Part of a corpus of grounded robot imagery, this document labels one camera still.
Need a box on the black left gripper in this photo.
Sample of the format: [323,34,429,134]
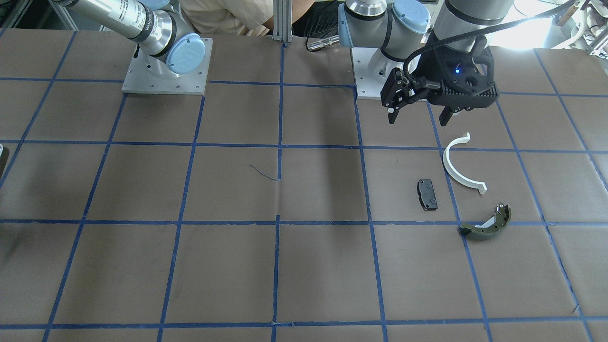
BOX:
[380,37,499,126]

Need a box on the black brake pad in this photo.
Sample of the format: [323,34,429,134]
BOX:
[417,179,438,211]

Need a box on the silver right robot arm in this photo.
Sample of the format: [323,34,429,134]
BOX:
[54,0,206,75]

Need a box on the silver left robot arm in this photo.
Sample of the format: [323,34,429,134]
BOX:
[337,0,513,126]

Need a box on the green curved brake shoe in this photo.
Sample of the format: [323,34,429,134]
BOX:
[458,203,511,240]

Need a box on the brown paper table cover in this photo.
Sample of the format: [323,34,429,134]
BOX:
[1,29,607,342]

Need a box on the person in beige shirt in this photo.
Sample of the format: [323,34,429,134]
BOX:
[178,0,316,37]

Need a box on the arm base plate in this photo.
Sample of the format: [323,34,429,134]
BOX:
[351,47,403,100]
[122,38,213,95]

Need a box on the white curved plastic bracket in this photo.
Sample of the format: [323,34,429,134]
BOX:
[442,132,488,195]

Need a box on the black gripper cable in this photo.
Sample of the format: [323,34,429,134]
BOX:
[404,2,585,86]

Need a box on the aluminium frame post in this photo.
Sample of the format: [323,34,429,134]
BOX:
[272,0,293,45]

